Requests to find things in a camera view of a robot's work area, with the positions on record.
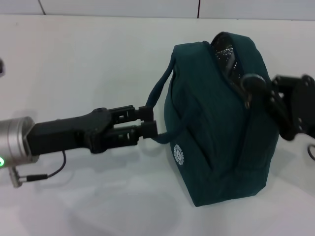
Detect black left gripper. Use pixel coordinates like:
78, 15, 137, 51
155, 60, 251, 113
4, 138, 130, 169
26, 105, 158, 157

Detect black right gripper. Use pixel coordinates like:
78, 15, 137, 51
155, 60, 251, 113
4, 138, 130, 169
241, 73, 315, 142

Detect dark teal insulated lunch bag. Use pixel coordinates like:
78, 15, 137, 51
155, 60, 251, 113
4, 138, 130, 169
145, 31, 280, 207

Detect grey right gripper cable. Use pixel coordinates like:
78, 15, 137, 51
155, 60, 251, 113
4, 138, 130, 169
307, 143, 315, 162

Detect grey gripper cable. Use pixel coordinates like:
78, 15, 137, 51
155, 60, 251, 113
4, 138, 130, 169
307, 143, 315, 162
10, 149, 67, 189

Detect grey left gripper cable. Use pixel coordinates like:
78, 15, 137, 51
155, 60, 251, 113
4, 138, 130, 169
10, 149, 67, 189

